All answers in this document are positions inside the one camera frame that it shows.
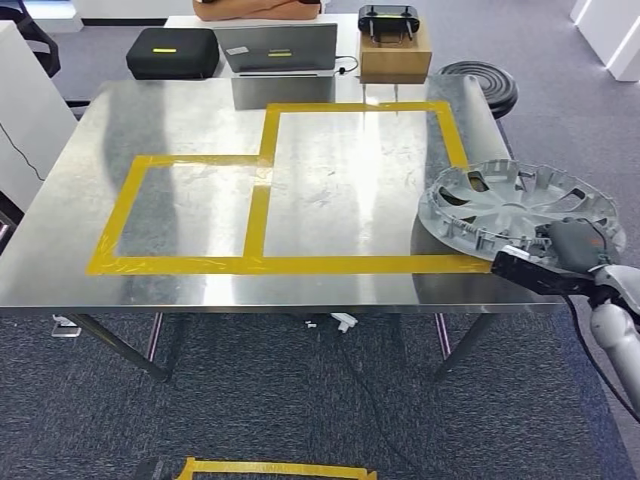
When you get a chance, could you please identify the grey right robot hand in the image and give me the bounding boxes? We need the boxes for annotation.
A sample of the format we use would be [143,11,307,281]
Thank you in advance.
[532,216,622,276]

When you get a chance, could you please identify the grey plastic wheel cover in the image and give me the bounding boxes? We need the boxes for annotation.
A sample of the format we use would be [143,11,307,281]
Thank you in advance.
[417,158,627,266]

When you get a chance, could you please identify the steel workbench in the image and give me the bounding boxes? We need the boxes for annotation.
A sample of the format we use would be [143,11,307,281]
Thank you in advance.
[0,72,566,386]

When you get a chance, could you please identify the black round stool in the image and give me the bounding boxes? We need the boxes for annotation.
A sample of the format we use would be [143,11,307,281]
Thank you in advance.
[435,60,519,121]

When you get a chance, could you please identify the white cabinet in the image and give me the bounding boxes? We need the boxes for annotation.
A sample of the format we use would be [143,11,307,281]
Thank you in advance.
[0,19,78,215]
[570,0,640,83]

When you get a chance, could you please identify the brown cardboard box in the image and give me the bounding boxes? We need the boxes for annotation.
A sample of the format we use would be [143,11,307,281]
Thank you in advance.
[358,19,433,84]

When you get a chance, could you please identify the white plug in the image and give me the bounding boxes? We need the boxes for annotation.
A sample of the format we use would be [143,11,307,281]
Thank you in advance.
[331,312,359,334]

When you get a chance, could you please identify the black handheld controller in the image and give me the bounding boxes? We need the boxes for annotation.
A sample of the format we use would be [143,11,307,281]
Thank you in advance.
[358,5,421,46]

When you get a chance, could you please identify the grey laptop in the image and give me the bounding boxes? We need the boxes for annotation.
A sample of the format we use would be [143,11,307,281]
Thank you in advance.
[212,23,340,77]

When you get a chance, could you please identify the yellow tape square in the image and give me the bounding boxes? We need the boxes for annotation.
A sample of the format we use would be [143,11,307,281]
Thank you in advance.
[174,457,378,480]

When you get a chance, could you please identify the person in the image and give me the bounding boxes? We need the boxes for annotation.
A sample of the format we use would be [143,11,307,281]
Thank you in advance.
[192,0,324,22]

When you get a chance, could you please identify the black zip case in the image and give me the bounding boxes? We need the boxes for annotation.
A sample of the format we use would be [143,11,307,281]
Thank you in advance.
[125,27,221,81]

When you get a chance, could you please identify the white power strip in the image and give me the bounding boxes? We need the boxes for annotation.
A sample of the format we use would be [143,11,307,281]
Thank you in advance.
[51,314,82,339]

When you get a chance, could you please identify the thin black cable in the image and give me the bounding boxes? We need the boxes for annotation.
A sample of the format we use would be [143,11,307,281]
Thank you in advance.
[0,122,46,183]

